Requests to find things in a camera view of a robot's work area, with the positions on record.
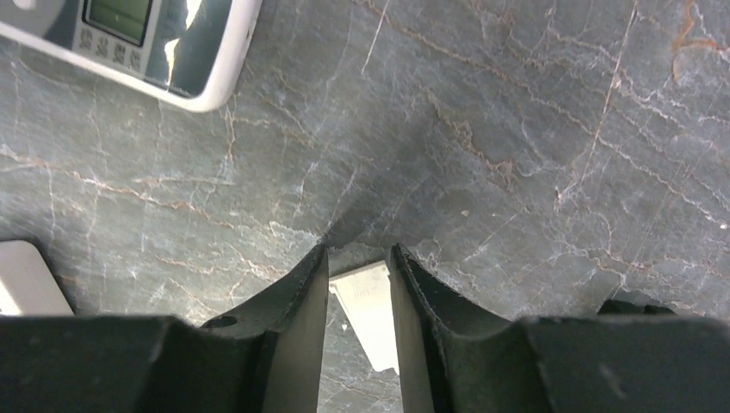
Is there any white battery cover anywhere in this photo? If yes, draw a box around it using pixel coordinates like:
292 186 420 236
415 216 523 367
329 261 399 373

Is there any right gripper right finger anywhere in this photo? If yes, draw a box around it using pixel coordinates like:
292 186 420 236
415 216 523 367
388 244 729 412

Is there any white remote with buttons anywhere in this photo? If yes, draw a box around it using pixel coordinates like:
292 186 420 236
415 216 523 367
1 0 262 113

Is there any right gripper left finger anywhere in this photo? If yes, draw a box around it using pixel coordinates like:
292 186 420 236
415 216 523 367
1 245 329 412

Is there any slim white remote control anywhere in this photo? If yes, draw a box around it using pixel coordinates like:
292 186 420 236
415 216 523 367
1 240 74 317

